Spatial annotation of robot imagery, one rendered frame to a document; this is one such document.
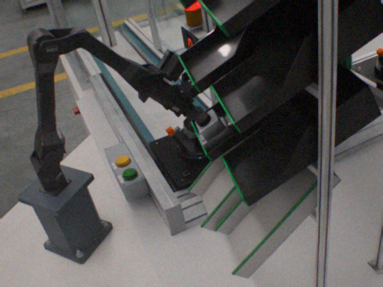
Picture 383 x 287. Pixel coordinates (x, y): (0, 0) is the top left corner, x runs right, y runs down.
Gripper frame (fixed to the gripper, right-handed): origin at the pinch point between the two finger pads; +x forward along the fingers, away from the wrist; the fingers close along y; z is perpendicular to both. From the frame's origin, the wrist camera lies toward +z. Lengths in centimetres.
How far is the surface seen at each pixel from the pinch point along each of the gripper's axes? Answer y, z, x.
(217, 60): -28.1, 15.6, -25.2
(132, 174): -0.3, -24.0, -5.1
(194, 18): 16.8, 20.5, -9.9
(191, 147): -1.1, -8.6, 4.9
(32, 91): 286, -111, 52
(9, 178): 167, -134, 33
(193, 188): -20.4, -12.3, -2.1
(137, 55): 86, -6, 17
